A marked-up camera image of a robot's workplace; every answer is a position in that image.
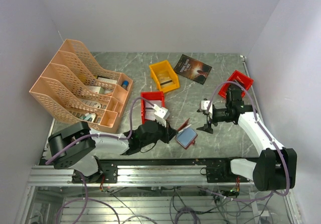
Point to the aluminium mounting rail frame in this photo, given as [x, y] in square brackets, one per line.
[151, 191]

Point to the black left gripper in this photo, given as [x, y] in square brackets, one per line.
[168, 132]

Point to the white credit card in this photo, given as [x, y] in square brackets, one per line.
[149, 111]

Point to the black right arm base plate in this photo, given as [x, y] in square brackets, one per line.
[218, 170]

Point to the blue capped bottle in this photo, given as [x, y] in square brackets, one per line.
[125, 84]

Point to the peach plastic desk organizer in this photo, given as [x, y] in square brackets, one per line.
[74, 85]

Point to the yellow plastic bin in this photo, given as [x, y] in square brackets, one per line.
[156, 68]

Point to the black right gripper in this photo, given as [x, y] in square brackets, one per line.
[215, 123]

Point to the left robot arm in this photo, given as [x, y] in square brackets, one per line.
[77, 146]

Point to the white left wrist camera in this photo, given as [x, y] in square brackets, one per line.
[160, 112]

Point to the gold card in yellow bin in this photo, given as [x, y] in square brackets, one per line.
[164, 79]

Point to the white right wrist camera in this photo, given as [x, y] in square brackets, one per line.
[206, 107]

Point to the red plastic bin with cards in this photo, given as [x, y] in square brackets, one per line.
[151, 95]

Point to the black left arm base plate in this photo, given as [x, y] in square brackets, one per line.
[95, 173]

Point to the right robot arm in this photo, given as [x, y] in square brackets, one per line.
[275, 167]

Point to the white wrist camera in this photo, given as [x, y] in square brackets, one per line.
[206, 107]
[160, 112]

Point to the dark booklet three days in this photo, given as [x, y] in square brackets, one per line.
[192, 69]

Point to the red leather card holder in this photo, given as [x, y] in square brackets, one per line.
[186, 136]

